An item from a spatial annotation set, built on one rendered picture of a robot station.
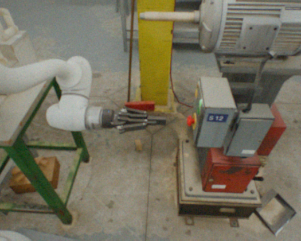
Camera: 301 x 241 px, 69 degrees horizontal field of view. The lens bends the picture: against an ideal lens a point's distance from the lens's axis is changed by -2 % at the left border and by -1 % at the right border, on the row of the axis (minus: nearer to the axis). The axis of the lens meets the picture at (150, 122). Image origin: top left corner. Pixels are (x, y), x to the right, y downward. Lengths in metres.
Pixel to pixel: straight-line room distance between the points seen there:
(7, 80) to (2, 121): 0.50
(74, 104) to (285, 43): 0.77
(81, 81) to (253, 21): 0.62
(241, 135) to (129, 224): 0.99
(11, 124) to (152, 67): 1.34
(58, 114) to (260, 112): 0.80
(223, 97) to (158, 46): 1.28
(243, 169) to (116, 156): 1.08
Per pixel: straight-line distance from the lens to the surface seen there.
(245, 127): 1.02
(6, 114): 1.10
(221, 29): 0.82
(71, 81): 0.85
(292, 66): 1.00
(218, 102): 0.72
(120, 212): 1.70
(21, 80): 0.62
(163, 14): 0.90
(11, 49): 1.23
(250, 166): 1.24
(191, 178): 1.49
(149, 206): 1.71
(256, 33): 0.84
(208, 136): 0.79
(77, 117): 0.84
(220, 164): 1.20
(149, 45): 1.94
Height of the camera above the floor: 1.57
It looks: 46 degrees down
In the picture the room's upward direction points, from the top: straight up
